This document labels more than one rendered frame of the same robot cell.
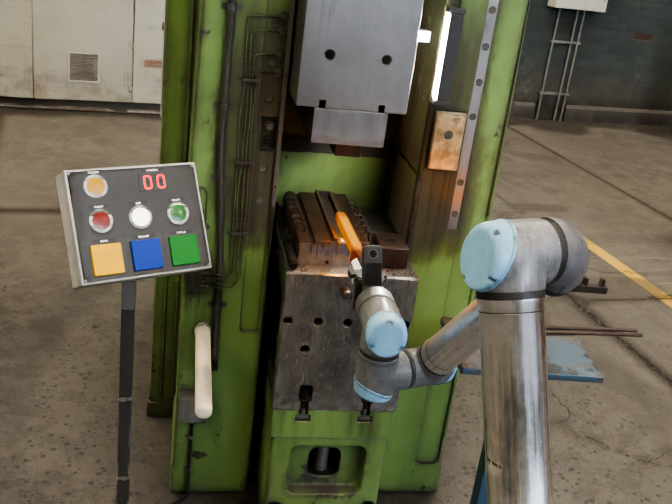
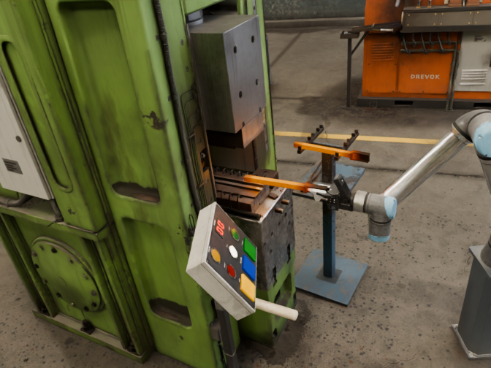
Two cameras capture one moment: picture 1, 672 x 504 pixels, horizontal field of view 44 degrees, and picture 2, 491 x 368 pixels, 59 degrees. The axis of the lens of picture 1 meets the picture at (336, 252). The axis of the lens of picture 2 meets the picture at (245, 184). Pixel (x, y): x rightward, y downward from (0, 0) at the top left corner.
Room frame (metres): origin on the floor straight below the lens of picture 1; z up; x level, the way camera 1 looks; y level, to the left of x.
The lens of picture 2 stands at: (1.06, 1.32, 2.11)
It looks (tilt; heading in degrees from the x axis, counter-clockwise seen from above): 32 degrees down; 313
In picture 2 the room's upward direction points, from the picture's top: 7 degrees counter-clockwise
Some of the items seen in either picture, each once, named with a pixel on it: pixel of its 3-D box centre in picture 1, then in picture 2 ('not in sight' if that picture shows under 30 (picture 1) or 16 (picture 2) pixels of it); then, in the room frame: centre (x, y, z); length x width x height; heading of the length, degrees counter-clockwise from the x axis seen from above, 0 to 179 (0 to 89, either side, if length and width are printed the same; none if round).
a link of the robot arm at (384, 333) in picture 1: (382, 326); (380, 206); (1.64, -0.12, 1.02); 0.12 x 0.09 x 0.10; 11
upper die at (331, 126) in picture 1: (337, 109); (212, 124); (2.39, 0.05, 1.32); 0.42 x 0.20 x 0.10; 11
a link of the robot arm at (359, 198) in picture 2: (377, 307); (360, 201); (1.73, -0.11, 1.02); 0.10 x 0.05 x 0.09; 101
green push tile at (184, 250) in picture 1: (183, 249); (248, 250); (1.95, 0.38, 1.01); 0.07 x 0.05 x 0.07; 126
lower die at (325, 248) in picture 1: (323, 225); (223, 189); (2.39, 0.05, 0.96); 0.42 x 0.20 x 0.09; 11
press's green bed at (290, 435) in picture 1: (314, 422); (242, 285); (2.41, 0.00, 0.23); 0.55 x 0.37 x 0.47; 11
